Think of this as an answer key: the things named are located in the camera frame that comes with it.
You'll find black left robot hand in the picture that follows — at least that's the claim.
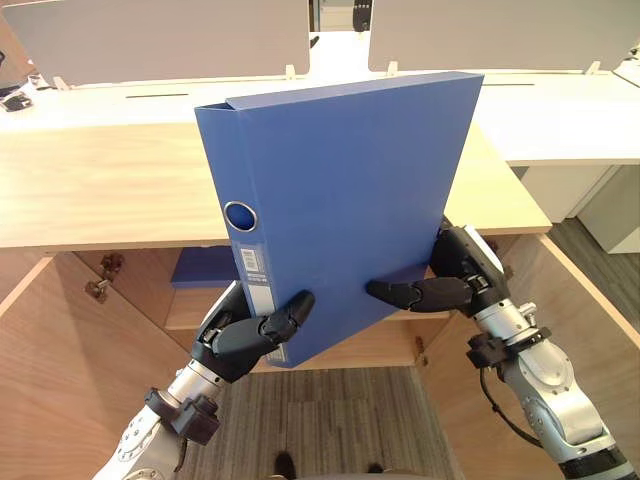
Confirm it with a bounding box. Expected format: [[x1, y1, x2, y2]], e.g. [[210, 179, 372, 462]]
[[190, 280, 317, 384]]

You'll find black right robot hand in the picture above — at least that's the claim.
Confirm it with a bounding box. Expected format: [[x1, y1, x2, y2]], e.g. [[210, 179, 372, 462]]
[[365, 217, 507, 320]]

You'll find blue lever arch folder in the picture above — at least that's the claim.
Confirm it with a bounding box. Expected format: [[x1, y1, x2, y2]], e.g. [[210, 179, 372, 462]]
[[193, 70, 486, 370]]

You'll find blue folder lying flat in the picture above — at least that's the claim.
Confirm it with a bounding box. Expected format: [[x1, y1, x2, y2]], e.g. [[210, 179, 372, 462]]
[[169, 245, 239, 290]]

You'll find wooden cabinet door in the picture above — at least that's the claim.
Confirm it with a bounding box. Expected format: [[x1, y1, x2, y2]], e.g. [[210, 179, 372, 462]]
[[0, 249, 201, 480], [414, 233, 640, 480]]

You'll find white office desk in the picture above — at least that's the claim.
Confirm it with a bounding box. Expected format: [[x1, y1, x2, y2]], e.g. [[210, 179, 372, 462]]
[[469, 69, 640, 168], [0, 74, 321, 132]]

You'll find light wood cabinet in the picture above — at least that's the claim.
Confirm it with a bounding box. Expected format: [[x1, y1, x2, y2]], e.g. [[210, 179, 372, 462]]
[[0, 115, 553, 374]]

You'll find dark robot foot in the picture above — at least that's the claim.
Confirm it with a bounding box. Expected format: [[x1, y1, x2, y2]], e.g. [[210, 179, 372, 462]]
[[272, 450, 297, 480]]

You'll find grey desk partition panel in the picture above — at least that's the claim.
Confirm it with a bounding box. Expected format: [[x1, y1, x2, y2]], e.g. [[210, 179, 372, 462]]
[[367, 0, 640, 74], [0, 0, 312, 87]]

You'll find black object on desk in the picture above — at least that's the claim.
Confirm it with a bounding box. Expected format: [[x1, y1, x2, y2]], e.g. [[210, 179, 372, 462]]
[[0, 89, 35, 112]]

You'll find white drawer pedestal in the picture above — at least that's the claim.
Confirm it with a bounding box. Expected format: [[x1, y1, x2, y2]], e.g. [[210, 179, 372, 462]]
[[514, 163, 626, 225]]

